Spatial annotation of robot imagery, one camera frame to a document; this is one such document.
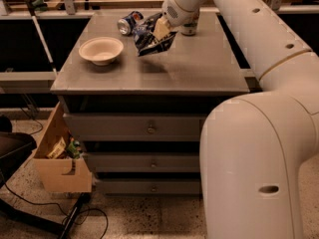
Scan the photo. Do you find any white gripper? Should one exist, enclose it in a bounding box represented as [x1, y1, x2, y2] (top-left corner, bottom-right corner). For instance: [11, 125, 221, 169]
[153, 0, 206, 41]

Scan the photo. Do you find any blue chip bag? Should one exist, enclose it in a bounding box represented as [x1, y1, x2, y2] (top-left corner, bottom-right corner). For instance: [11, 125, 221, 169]
[133, 13, 176, 57]

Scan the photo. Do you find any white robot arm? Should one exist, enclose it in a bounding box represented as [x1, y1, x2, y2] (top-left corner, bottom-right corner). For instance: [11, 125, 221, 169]
[155, 0, 319, 239]

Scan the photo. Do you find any white paper bowl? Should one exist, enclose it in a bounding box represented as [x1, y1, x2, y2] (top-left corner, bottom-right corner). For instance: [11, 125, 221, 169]
[79, 37, 124, 66]

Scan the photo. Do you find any blue soda can lying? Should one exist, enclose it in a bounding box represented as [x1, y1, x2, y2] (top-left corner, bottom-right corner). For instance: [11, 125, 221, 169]
[117, 11, 144, 36]

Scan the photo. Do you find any grey drawer cabinet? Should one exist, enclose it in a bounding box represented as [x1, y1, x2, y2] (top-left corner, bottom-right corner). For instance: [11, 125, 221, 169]
[52, 11, 249, 195]

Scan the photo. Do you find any green item in box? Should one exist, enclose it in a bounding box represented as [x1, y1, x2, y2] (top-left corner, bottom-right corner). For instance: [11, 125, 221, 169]
[66, 139, 82, 159]

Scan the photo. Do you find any yellow snack pack in box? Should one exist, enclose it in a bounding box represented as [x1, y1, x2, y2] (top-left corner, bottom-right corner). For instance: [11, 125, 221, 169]
[46, 137, 66, 159]

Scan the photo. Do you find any cardboard box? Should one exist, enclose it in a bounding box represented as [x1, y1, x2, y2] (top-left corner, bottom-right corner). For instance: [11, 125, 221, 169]
[34, 104, 93, 193]

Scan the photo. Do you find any black office chair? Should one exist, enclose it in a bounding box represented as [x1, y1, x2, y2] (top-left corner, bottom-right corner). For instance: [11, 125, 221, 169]
[0, 116, 38, 187]

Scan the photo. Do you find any black floor cable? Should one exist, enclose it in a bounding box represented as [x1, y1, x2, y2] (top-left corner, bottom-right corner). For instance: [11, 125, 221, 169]
[0, 169, 110, 239]

